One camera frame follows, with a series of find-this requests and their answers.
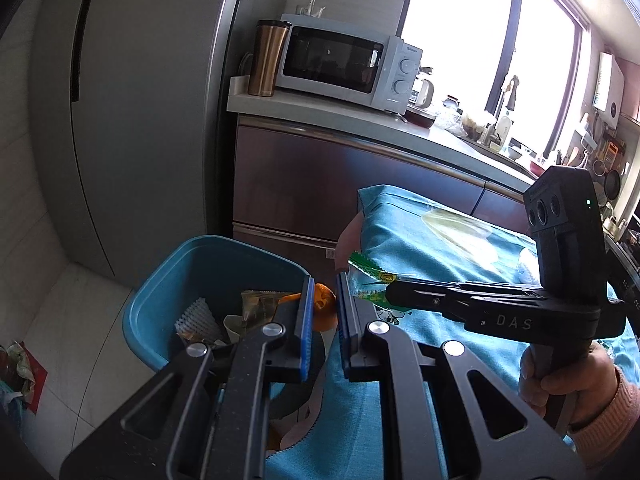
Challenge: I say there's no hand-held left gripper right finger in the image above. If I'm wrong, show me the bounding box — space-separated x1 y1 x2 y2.
335 270 586 480

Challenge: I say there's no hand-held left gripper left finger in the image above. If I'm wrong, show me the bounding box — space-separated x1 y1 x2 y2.
59 276 326 480

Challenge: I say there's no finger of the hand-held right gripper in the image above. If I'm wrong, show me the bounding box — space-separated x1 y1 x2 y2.
386 280 548 324

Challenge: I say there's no orange peel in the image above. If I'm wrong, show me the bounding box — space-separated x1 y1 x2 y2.
279 282 337 333

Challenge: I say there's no green snack wrapper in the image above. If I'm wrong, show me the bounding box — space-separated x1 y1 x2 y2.
347 251 413 323

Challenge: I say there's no wide gold snack wrapper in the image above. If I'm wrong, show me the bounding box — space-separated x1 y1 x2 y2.
241 290 301 328

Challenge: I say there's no white foam fruit net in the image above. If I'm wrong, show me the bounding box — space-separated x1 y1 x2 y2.
175 297 223 343

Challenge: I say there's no blue trash bin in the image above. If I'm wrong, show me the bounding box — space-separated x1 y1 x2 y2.
122 235 326 373

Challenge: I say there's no person's right forearm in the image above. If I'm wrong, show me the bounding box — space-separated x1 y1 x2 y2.
567 365 640 471

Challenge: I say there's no person's right hand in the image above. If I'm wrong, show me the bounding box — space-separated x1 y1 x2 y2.
517 342 623 431

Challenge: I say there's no blue flower-print tablecloth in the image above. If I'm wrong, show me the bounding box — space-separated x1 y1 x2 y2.
265 184 640 480

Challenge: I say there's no pink undercloth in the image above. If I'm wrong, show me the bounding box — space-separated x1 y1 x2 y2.
334 210 368 273

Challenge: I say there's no white dish soap bottle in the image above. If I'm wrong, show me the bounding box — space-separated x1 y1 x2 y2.
492 115 513 153

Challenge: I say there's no glass jar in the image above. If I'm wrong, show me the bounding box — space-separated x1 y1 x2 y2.
462 110 493 141

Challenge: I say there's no white water heater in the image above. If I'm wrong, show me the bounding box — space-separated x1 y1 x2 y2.
592 51 627 128

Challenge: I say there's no clear plastic bag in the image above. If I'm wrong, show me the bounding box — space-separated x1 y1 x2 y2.
435 105 466 136

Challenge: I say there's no dark red bowl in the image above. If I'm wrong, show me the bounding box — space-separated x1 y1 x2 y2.
404 107 438 128

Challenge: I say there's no metal faucet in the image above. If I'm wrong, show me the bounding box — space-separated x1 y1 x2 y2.
492 75 521 148

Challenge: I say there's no glass kettle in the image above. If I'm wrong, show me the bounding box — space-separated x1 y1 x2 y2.
411 67 436 110

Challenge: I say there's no kitchen window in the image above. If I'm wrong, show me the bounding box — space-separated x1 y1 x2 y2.
400 0 596 156

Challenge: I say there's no white microwave oven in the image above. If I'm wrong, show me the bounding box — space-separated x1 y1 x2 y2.
276 14 423 116

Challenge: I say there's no grey refrigerator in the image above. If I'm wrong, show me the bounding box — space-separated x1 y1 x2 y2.
27 0 251 291

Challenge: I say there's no copper thermos mug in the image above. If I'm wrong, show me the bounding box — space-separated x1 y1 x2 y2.
247 19 292 97

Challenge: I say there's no red paper sheet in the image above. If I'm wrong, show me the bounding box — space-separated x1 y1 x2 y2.
17 350 49 415

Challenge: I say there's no crumpled plastic bag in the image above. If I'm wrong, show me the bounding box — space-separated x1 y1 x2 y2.
0 341 33 411

